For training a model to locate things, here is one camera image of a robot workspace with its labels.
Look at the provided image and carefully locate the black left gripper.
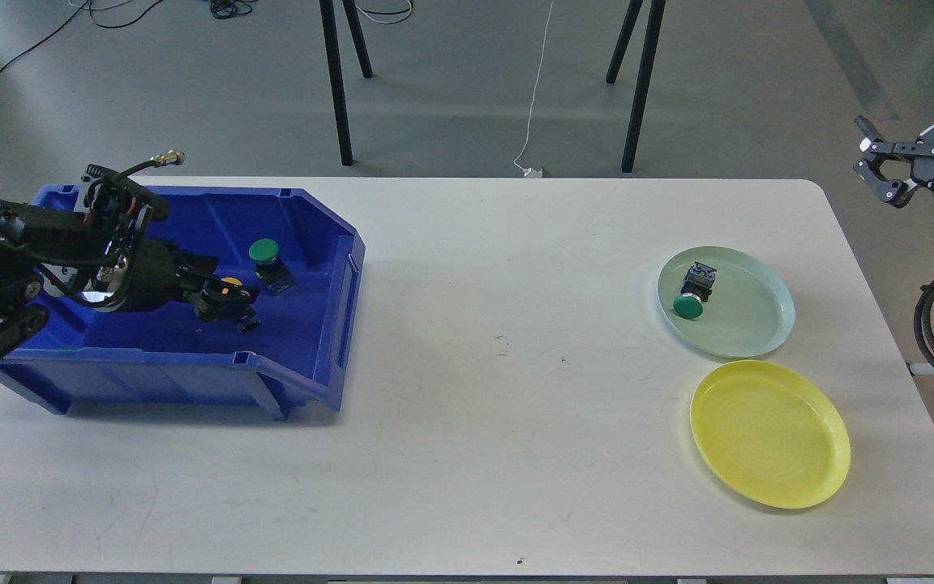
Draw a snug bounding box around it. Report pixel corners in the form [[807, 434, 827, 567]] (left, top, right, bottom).
[[99, 239, 260, 323]]

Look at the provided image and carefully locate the yellow push button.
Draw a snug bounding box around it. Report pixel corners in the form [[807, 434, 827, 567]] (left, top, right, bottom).
[[220, 277, 260, 335]]

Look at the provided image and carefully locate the green push button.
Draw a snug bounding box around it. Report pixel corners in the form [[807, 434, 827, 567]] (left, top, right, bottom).
[[248, 238, 295, 295], [672, 262, 717, 320]]

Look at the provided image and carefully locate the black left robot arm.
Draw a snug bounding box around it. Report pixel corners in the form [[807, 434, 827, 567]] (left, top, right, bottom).
[[0, 151, 259, 359]]

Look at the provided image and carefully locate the green push button in bin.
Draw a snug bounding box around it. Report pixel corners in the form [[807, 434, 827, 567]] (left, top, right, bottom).
[[248, 238, 295, 295]]

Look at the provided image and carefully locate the light green plate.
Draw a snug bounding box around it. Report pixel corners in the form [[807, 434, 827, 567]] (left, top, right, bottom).
[[656, 247, 795, 361]]

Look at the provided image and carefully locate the yellow plate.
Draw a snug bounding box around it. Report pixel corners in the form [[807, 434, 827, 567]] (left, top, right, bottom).
[[688, 361, 852, 510]]

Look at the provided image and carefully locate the blue plastic storage bin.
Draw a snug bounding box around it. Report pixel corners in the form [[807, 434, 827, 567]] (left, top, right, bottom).
[[0, 185, 366, 420]]

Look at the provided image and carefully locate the black tripod leg right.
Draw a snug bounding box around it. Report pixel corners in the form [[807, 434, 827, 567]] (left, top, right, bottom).
[[605, 1, 667, 174]]

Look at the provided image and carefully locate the black tripod leg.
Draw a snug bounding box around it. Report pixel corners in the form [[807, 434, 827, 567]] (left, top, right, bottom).
[[605, 1, 667, 174], [319, 1, 374, 166]]

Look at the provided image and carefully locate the black tripod leg left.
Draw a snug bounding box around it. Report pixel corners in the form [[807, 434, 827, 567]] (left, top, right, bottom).
[[319, 1, 374, 166]]

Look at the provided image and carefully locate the black cable on floor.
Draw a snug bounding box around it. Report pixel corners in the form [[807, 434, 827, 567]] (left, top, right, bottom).
[[0, 0, 168, 132]]

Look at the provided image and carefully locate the white cable on floor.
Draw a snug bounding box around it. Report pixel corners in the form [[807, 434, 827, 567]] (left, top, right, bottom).
[[512, 0, 555, 178]]

